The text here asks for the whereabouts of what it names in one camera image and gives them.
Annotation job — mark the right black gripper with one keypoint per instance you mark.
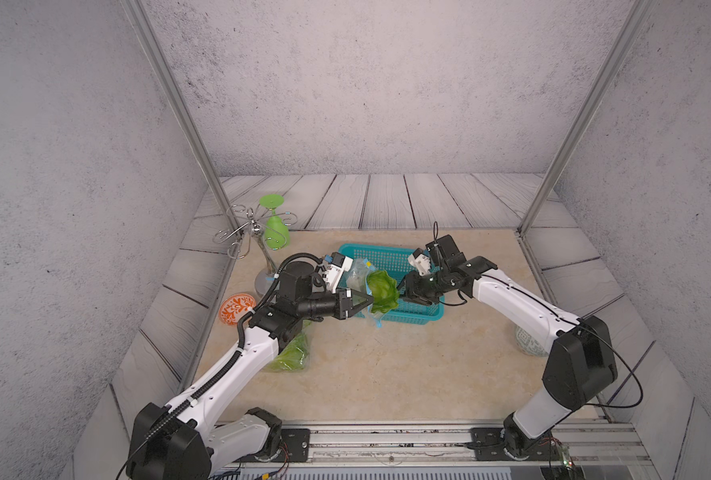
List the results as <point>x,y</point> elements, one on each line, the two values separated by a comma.
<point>411,290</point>

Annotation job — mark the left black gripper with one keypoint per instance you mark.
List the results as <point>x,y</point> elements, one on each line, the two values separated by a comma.
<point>341,305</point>

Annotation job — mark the chinese cabbage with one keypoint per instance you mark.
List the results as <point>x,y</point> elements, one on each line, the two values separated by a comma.
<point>292,357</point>
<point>383,291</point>

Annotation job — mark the teal plastic basket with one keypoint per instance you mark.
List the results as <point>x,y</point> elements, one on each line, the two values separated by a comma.
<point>395,261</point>

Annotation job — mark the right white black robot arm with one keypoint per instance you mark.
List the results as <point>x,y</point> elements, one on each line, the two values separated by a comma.
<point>581,361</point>

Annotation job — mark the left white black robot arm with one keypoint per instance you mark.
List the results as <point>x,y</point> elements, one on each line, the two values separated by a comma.
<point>211,384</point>

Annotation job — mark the green plastic goblet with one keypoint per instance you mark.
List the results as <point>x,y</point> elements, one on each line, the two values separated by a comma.
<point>276,231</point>

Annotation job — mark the orange patterned small dish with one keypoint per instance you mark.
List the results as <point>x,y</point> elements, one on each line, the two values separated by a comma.
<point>234,307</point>

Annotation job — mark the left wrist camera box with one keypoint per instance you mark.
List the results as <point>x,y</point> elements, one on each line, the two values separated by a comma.
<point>335,265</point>

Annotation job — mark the right metal frame post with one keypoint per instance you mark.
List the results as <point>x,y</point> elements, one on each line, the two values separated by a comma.
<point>624,43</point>

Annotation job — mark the metal frame post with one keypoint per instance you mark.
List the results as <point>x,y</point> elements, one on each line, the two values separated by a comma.
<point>624,43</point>
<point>150,45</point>

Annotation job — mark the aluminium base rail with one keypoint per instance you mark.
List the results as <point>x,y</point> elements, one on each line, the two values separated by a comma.
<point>582,449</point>

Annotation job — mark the left metal frame post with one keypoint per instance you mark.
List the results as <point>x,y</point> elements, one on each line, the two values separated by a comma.
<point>150,45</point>

